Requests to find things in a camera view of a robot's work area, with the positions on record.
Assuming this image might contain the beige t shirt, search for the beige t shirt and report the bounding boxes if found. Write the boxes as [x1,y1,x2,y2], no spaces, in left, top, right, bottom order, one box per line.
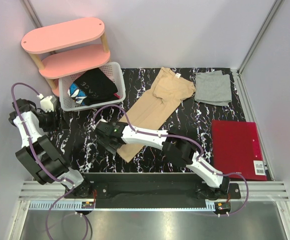
[116,66,197,164]

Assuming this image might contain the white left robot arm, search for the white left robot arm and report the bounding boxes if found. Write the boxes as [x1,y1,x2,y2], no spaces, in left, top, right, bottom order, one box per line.
[8,98,93,198]

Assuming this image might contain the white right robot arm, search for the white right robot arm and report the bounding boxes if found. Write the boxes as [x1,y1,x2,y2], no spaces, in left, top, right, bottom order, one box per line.
[94,120,230,198]

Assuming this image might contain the blue white patterned garment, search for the blue white patterned garment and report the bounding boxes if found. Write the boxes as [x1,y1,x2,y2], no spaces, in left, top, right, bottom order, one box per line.
[67,83,87,106]

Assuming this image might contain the black t shirt in basket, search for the black t shirt in basket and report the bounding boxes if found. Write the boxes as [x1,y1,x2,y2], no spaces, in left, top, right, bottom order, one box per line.
[73,68,119,106]

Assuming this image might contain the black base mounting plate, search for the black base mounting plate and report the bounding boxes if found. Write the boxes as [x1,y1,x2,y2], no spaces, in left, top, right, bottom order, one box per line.
[64,172,241,209]

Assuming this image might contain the pink three-tier wooden shelf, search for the pink three-tier wooden shelf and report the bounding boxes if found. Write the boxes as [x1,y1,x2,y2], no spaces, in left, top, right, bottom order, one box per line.
[21,17,111,96]

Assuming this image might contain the left electronics connector board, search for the left electronics connector board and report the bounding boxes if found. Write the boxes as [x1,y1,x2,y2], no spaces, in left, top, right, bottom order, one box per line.
[81,201,95,209]

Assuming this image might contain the electronics connector board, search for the electronics connector board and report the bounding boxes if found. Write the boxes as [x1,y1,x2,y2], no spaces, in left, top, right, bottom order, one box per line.
[216,202,231,212]
[81,201,95,209]

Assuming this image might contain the folded grey t shirt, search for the folded grey t shirt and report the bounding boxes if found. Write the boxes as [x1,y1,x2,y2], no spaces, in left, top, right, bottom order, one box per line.
[194,70,232,107]

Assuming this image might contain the right electronics connector board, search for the right electronics connector board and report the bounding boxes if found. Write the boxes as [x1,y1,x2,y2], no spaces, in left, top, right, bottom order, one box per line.
[216,202,231,212]

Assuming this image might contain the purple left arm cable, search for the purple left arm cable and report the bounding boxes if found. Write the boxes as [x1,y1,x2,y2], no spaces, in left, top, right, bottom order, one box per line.
[11,82,94,240]

